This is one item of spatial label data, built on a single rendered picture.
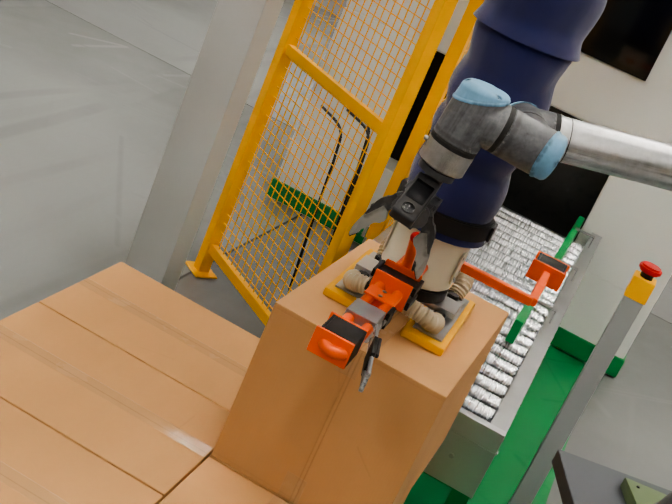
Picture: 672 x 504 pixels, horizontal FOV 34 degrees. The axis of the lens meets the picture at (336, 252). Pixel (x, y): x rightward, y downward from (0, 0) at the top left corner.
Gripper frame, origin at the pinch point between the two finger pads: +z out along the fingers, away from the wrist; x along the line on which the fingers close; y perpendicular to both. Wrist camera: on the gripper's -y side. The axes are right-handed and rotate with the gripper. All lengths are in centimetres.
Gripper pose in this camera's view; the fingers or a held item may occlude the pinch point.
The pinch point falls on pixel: (381, 259)
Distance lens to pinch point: 202.5
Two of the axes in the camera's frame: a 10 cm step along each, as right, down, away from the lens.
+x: -8.3, -5.4, 1.1
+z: -4.8, 8.0, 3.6
